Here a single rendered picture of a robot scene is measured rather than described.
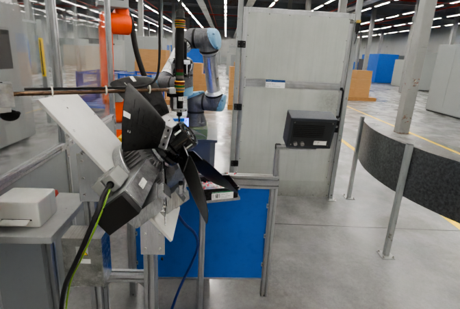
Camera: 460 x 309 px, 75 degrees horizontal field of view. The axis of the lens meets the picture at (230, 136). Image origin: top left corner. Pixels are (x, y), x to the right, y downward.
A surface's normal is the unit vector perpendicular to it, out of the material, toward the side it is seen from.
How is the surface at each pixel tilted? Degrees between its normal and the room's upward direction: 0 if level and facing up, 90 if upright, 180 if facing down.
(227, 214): 90
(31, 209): 90
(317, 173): 90
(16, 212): 90
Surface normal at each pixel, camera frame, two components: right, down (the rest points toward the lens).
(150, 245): 0.04, 0.26
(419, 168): -0.94, 0.04
